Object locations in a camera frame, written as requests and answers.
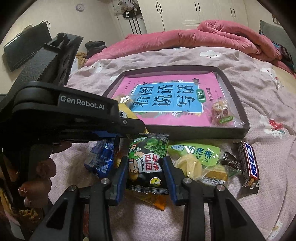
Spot brown fuzzy blanket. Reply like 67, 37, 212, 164
76, 52, 88, 69

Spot pink and blue book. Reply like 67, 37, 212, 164
108, 72, 224, 126

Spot green milk candy bag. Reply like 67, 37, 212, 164
168, 142, 221, 181

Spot round wall clock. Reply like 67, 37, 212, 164
75, 4, 85, 12

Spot black wall television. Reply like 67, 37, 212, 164
4, 22, 52, 72

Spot hanging hats on door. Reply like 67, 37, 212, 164
114, 0, 138, 15

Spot red pink quilt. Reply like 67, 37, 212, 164
86, 20, 295, 75

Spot blue cookie packet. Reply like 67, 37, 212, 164
84, 139, 115, 178

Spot pile of dark clothes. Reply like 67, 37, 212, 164
85, 41, 107, 59

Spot cream white wardrobe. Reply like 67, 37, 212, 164
108, 1, 248, 37

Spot grey padded headboard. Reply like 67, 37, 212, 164
259, 20, 295, 72

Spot orange cracker packet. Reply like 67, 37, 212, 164
129, 191, 167, 211

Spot pink patterned bed sheet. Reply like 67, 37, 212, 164
49, 47, 295, 240

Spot yellow snack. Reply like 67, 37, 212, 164
112, 94, 149, 134

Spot dark shallow box tray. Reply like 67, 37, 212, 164
103, 65, 250, 141

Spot person's left hand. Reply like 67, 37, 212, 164
18, 142, 72, 208

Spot dark folded clothes by headboard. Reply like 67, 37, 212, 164
272, 41, 295, 70

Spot snickers chocolate bar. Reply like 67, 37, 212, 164
238, 141, 259, 194

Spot small green cake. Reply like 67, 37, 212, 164
199, 164, 242, 187

